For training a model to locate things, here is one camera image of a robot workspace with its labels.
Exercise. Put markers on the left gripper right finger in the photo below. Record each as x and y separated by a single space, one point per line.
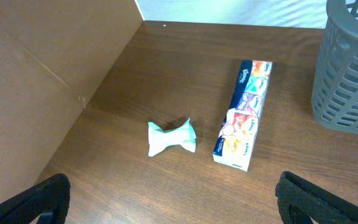
300 201

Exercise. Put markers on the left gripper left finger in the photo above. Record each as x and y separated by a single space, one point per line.
46 202

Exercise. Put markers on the grey plastic basket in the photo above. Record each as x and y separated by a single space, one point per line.
335 88

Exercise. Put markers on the colourful tissue pack box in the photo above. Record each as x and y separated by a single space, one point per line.
240 126

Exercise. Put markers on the crumpled mint green packet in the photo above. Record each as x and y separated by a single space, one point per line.
159 139

